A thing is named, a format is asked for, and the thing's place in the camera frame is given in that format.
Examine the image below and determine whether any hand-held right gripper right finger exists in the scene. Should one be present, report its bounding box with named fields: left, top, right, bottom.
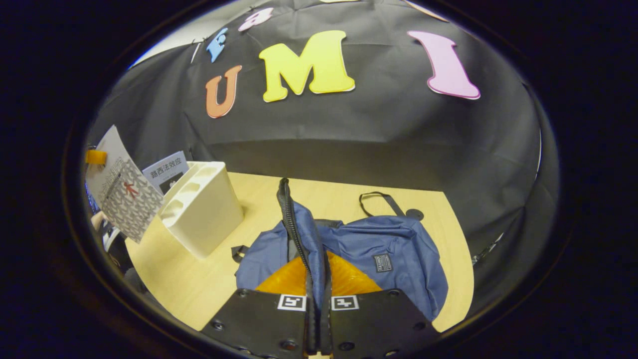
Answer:
left=319, top=251, right=443, bottom=359

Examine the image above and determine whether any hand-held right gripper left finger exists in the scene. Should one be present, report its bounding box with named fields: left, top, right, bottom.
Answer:
left=201, top=256, right=319, bottom=359

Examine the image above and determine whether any grey patterned cover book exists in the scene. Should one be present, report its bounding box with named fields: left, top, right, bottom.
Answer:
left=85, top=125, right=165, bottom=244

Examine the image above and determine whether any lavender cover book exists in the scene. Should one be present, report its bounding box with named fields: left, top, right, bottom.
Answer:
left=142, top=151, right=190, bottom=196

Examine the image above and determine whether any blue schoolbag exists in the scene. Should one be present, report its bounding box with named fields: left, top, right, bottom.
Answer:
left=231, top=178, right=449, bottom=350

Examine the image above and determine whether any cream white bookshelf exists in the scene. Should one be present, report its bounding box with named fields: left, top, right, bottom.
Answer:
left=159, top=161, right=245, bottom=260

